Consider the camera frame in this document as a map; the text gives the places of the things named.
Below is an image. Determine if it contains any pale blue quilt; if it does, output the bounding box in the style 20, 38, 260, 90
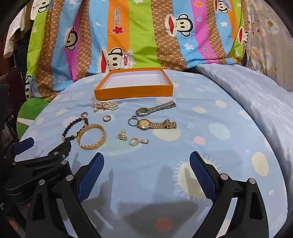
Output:
194, 63, 293, 206

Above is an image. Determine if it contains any light blue dotted bed sheet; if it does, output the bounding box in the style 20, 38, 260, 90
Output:
15, 66, 286, 238

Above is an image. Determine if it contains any silver chain necklace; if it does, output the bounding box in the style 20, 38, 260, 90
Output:
92, 100, 120, 113

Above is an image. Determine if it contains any gold wristwatch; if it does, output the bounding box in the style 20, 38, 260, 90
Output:
136, 118, 177, 131

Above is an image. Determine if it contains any gold chain bracelet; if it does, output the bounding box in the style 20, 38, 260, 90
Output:
77, 124, 107, 150

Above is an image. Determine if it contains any black bead bracelet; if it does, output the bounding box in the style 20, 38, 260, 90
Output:
61, 116, 88, 141

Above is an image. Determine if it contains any green cushion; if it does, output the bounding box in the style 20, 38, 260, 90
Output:
16, 97, 54, 140

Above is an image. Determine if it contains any white spotted cloth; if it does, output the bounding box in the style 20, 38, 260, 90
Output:
3, 3, 35, 60

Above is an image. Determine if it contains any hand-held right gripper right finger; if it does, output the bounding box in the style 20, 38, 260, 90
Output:
190, 150, 270, 238

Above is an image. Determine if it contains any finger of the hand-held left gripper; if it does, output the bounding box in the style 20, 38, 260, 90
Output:
12, 140, 73, 170
3, 137, 35, 161

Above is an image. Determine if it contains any gold hoop earring with pendant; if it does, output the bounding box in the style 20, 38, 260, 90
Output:
129, 137, 150, 147

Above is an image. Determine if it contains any colourful striped cartoon blanket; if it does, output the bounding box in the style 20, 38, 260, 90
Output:
24, 0, 249, 101

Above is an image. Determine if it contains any dark fan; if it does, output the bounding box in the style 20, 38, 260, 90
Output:
0, 66, 25, 138

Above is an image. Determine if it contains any grey floral cloth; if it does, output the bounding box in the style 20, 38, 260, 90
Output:
243, 0, 293, 92

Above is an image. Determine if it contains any orange cardboard box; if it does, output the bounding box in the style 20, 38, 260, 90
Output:
94, 67, 174, 101

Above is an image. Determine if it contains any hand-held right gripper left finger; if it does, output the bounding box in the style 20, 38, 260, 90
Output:
25, 152, 105, 238

